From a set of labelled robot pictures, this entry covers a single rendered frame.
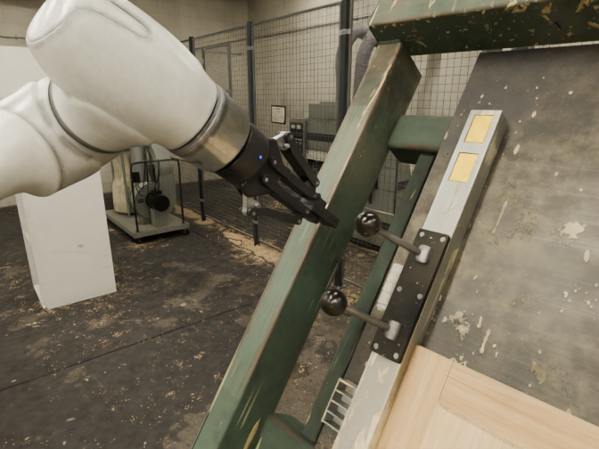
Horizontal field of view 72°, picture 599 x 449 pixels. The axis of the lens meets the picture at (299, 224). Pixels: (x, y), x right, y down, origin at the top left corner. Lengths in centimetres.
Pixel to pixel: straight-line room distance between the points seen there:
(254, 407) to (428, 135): 60
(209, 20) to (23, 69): 597
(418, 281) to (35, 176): 50
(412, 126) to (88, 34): 64
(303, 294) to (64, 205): 325
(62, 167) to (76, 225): 344
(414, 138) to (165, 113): 56
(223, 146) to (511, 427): 47
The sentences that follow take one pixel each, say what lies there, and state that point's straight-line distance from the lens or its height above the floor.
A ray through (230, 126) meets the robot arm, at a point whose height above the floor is 167.
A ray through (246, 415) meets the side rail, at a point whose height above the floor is 116.
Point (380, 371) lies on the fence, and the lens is 64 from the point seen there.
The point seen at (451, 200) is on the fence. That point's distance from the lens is 68.
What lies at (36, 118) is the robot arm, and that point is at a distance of 50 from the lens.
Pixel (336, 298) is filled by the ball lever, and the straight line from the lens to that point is 56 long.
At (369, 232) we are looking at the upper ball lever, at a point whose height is 152.
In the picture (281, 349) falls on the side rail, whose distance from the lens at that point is 80.
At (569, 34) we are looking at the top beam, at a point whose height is 179.
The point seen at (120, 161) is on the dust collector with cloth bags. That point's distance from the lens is 609.
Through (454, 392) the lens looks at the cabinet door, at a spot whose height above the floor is 132.
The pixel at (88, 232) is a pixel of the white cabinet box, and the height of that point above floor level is 61.
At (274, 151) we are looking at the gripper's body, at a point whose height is 163.
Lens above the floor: 169
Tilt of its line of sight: 17 degrees down
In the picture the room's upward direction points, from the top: straight up
